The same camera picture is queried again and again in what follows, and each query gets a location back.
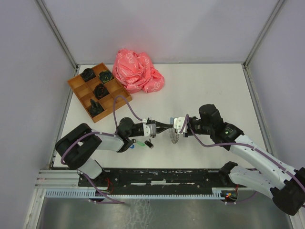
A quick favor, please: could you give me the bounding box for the key with black tag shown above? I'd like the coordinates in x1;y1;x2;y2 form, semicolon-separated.
144;138;154;149

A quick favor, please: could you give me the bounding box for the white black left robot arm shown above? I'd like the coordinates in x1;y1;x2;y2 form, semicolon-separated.
55;117;173;186

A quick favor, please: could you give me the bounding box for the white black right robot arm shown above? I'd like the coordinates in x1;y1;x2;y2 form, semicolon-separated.
181;104;305;216

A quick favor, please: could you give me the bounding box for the black rolled item lower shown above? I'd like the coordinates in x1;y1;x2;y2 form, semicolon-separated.
89;99;104;117

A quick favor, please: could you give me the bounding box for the black rolled item centre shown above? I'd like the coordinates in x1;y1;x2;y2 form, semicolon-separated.
94;84;109;100

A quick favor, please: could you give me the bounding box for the brown wooden compartment tray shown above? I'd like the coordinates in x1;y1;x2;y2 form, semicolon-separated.
67;63;132;123

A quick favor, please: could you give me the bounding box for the black yellow rolled item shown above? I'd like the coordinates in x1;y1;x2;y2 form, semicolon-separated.
99;70;113;84

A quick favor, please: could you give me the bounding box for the crumpled pink plastic bag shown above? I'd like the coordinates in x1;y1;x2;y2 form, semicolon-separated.
112;49;165;94

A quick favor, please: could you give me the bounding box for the black rolled item top left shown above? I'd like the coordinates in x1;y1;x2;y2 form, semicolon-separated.
80;68;96;82

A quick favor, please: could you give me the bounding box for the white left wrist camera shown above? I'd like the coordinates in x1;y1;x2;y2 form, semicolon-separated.
142;117;157;137

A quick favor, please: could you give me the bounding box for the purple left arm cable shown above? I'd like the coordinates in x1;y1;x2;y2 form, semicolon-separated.
61;96;148;205

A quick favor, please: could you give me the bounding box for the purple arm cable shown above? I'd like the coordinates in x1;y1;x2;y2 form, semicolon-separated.
61;96;148;205
182;114;305;203

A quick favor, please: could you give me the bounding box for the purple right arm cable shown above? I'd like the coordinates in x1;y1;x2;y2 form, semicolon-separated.
182;114;305;203

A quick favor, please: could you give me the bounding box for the black metal base rail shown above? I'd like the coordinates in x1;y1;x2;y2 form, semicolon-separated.
92;168;244;194

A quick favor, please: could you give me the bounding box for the white slotted cable duct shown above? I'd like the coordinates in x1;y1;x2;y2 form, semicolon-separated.
45;187;235;200

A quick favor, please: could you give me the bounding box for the aluminium frame post right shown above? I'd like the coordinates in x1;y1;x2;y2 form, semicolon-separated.
243;0;286;66

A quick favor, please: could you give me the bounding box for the aluminium frame post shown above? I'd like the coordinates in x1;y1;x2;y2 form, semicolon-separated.
243;0;286;66
34;0;78;69

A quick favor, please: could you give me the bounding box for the aluminium front frame rail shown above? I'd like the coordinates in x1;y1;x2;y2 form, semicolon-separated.
35;169;81;188

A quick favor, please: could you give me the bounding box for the aluminium frame post left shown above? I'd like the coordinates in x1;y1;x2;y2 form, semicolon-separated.
34;0;78;69

